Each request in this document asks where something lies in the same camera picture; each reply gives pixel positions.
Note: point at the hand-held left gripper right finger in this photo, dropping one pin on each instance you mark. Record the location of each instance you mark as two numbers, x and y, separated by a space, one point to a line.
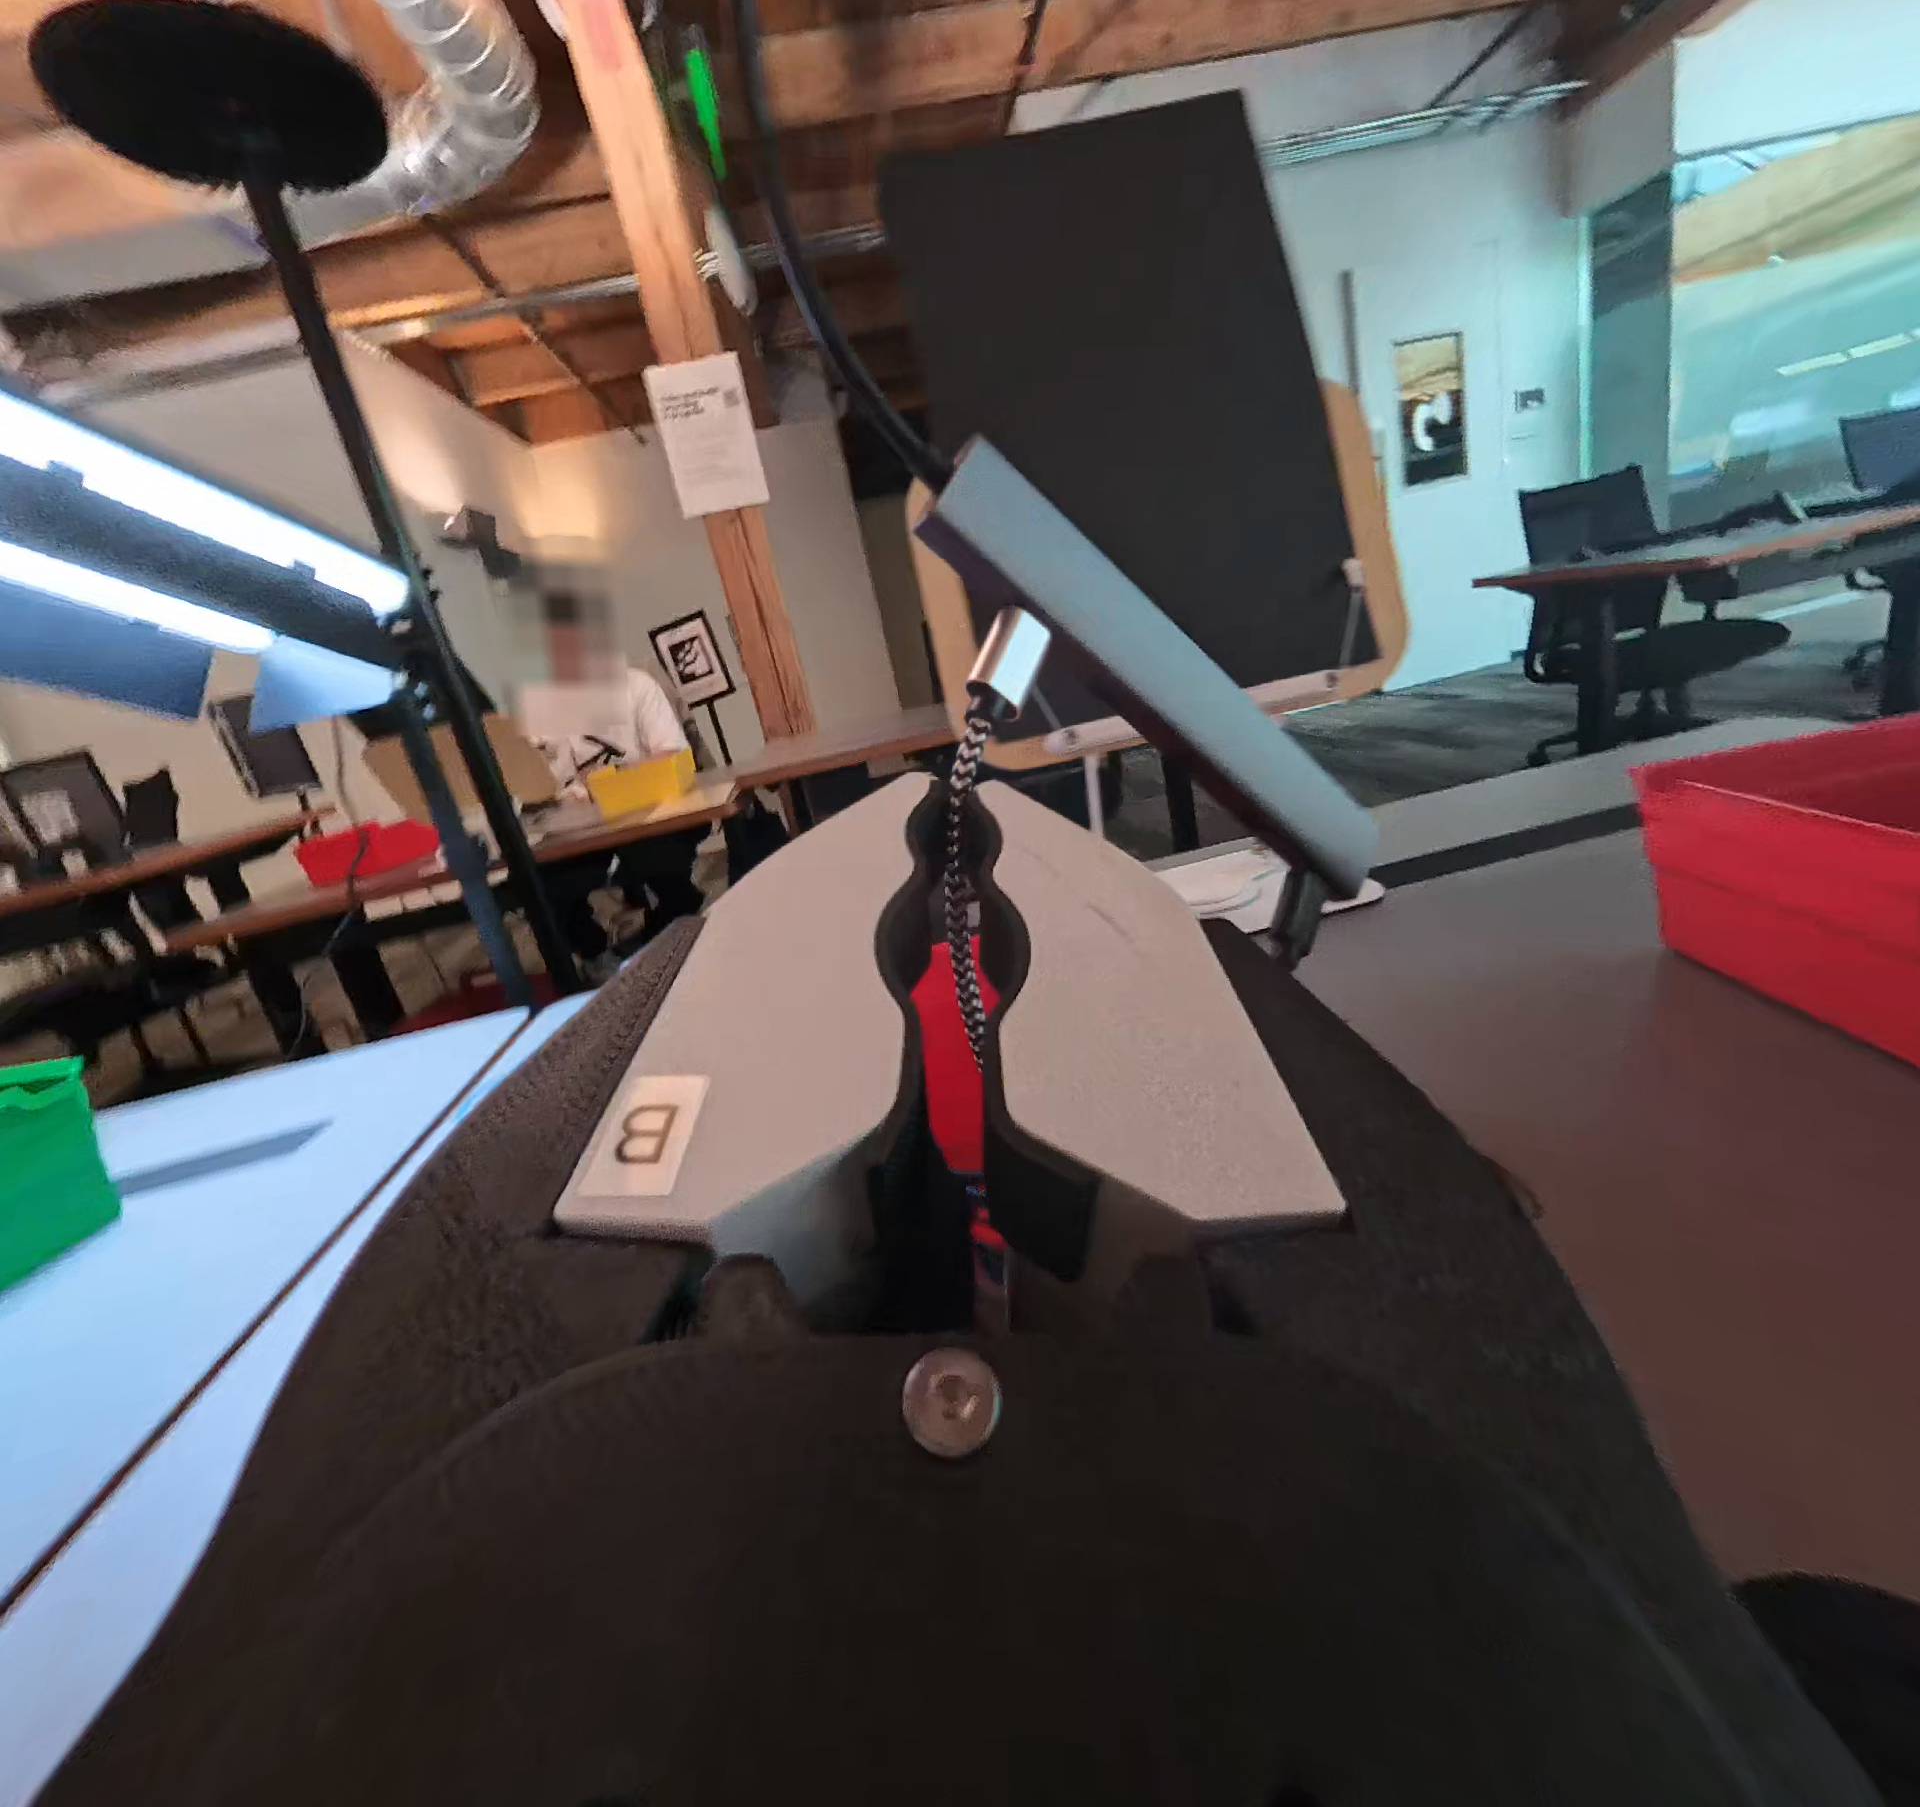
1154 1058

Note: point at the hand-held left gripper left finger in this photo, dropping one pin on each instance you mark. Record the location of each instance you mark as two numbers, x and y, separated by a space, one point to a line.
751 1058

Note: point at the grey usb hub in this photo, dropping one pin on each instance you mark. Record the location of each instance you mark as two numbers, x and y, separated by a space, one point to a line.
1141 638

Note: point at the red storage bin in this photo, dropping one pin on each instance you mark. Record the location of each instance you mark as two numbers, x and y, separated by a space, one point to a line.
1784 922

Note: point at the white round pad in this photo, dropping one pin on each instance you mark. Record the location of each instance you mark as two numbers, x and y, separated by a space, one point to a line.
1214 880

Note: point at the wooden work desk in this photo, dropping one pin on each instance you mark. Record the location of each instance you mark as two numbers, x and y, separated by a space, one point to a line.
660 814

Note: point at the yellow storage bin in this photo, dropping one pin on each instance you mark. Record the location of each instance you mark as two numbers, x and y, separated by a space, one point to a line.
645 782

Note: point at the black white marker sign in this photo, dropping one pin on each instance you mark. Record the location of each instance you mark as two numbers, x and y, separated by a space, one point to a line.
692 656

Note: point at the black light stand pole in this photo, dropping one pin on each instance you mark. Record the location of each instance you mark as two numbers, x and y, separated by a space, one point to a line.
461 772

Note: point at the small red bin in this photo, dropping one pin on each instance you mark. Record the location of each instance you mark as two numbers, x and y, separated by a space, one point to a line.
361 854

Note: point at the black computer monitor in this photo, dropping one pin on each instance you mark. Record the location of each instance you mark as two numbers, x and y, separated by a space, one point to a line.
61 802
271 750

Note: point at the white paper notice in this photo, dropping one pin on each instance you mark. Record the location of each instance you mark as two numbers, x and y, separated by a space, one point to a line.
705 434

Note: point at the black desk chair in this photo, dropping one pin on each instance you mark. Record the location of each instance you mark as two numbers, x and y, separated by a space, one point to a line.
1883 450
1590 524

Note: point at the green plastic box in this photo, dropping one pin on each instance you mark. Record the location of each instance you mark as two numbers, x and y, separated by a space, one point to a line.
53 1178

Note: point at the black panel on wooden board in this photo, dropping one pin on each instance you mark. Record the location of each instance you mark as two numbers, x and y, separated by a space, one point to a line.
1110 306

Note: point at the wooden office desk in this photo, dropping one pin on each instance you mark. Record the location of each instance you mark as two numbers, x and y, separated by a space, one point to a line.
1724 542

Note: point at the green lit tube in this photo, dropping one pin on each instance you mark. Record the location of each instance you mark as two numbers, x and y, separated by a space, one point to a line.
705 112

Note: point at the black round foam disc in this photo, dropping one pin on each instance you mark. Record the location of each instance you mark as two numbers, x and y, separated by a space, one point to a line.
211 96

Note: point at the framed wall sign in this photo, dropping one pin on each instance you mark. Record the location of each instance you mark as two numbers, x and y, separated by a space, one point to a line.
1430 412

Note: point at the wooden support post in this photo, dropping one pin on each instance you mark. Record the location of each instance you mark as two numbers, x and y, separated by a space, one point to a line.
660 262

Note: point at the silver flexible air duct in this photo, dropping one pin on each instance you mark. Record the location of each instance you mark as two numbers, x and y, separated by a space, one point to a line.
450 52

